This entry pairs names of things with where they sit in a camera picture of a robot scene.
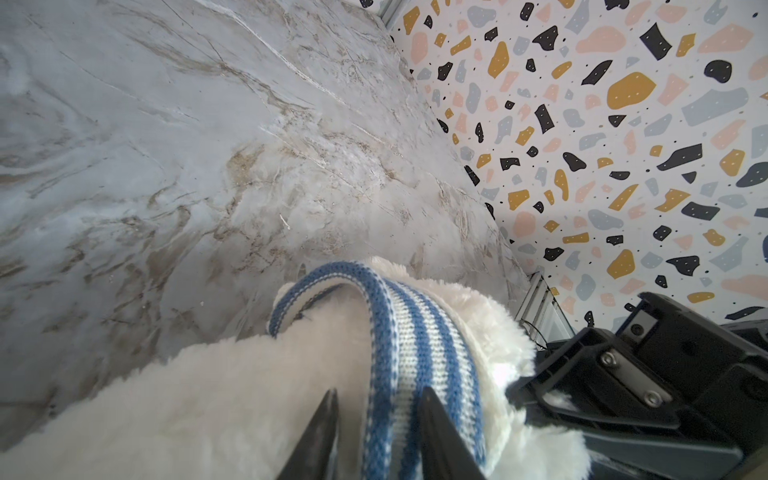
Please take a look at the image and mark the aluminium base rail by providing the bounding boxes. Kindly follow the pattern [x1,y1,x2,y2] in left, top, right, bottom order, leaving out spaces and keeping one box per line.
[515,271,576,351]

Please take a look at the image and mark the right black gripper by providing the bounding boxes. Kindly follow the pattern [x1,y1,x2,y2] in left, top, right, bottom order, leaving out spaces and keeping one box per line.
[506,293,767,479]

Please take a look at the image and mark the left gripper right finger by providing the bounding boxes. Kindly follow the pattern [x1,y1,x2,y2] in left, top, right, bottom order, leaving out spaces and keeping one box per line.
[418,387,485,480]

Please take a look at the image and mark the white fluffy teddy bear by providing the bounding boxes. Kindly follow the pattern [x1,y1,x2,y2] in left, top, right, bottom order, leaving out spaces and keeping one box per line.
[1,257,591,479]

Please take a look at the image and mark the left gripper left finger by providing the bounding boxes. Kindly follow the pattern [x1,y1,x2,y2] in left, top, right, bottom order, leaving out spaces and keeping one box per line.
[277,389,339,480]

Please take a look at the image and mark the blue white striped knit sweater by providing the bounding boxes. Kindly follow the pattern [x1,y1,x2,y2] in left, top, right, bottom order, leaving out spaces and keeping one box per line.
[266,261,487,479]

